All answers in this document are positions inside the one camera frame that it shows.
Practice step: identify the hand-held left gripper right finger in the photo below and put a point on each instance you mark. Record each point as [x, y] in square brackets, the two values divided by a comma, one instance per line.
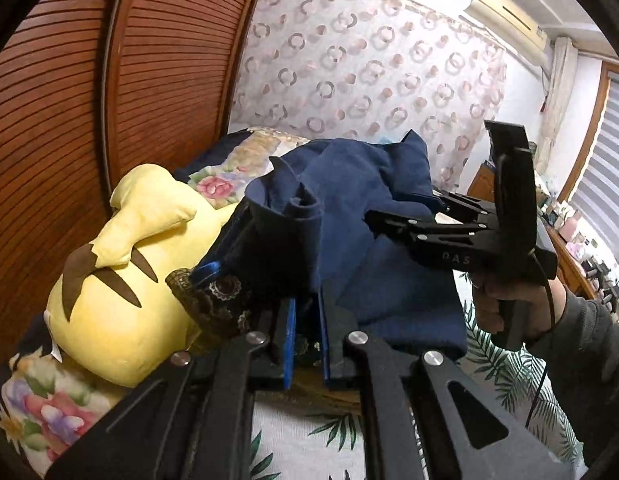
[323, 340]

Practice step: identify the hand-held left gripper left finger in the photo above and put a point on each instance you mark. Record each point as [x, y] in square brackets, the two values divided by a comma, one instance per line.
[289, 340]

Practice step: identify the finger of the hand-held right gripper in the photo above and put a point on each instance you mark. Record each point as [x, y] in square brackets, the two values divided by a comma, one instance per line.
[399, 222]
[464, 205]

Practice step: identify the navy blue printed t-shirt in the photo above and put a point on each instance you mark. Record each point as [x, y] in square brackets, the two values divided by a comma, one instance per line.
[369, 195]

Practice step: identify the person's right forearm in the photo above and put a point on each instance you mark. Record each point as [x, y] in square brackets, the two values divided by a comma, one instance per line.
[584, 350]

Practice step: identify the person's right hand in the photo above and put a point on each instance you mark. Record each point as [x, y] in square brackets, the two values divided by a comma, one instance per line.
[487, 305]

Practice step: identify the long wooden cabinet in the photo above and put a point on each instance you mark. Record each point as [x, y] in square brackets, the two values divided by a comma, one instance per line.
[482, 182]

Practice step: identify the pink bottle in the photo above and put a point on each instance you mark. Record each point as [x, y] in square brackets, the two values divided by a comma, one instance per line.
[569, 227]

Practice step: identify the grey striped window blind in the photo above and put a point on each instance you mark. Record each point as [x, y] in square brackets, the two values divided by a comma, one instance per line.
[609, 170]

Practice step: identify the black device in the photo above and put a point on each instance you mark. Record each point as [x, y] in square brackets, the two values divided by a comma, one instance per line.
[597, 272]

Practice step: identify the beige tied window curtain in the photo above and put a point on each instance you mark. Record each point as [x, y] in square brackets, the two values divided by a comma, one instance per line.
[559, 95]

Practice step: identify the white leaf-print bedsheet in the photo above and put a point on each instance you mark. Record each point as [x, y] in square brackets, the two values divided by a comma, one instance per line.
[504, 375]

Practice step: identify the sheer circle-patterned curtain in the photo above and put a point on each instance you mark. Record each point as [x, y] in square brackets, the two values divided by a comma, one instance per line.
[364, 60]

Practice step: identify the yellow plush toy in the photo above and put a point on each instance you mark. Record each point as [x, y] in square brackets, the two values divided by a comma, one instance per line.
[119, 320]

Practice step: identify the floral pillow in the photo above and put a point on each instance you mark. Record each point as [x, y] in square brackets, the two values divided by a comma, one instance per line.
[224, 147]

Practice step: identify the brown slatted wooden wardrobe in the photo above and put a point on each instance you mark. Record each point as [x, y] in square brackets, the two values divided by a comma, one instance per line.
[139, 60]

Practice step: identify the white wall air conditioner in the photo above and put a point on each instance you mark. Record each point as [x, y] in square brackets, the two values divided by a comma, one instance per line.
[504, 15]

